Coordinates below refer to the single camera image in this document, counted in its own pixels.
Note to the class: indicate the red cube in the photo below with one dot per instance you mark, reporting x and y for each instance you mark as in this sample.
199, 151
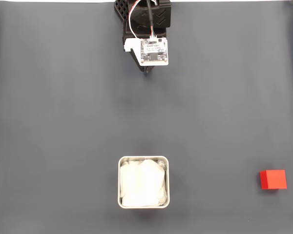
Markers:
274, 180

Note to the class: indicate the beige square box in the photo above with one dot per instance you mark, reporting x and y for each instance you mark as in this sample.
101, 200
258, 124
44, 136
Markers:
119, 182

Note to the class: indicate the dark blue-grey table mat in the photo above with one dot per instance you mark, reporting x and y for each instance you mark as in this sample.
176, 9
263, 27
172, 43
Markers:
63, 109

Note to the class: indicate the white crumpled cloth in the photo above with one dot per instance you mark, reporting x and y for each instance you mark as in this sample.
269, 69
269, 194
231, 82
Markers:
142, 181

